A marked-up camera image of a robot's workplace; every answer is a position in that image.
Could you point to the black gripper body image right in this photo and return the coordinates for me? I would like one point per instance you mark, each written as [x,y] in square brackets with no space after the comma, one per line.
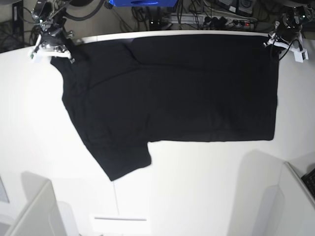
[287,31]

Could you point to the black T-shirt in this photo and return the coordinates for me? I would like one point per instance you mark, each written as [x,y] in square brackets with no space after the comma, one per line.
[122,94]

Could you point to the black keyboard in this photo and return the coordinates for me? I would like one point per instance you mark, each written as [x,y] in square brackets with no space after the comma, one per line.
[309,181]

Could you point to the white partition panel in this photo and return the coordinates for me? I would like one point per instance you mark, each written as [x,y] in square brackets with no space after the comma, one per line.
[298,218]
[40,216]

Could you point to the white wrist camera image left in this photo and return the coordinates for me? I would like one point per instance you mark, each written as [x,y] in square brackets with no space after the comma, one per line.
[43,49]

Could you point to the white power strip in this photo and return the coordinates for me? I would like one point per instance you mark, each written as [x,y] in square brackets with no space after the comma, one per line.
[215,21]

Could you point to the black cabinet edge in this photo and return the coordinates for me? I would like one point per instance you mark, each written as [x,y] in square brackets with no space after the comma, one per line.
[18,23]

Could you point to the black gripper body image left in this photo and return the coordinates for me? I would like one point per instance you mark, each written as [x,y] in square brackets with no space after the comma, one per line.
[56,38]

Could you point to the white table slot plate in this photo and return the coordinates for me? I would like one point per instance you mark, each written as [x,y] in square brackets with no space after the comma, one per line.
[119,218]

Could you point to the blue box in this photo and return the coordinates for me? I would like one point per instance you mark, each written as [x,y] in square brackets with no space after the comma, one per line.
[149,3]

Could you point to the white partition panel left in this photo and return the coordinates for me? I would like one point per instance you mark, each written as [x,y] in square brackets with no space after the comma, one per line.
[40,216]

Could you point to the white partition panel right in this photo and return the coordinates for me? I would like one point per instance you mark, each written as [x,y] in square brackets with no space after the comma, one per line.
[298,218]

